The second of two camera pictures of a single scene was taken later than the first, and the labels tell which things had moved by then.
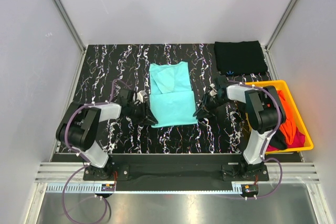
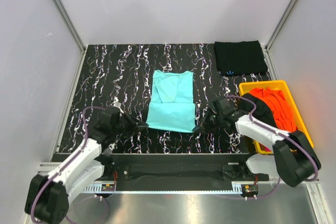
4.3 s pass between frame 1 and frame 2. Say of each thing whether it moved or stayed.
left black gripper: moved
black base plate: stayed
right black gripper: moved
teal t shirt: moved
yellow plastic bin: stayed
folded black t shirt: stayed
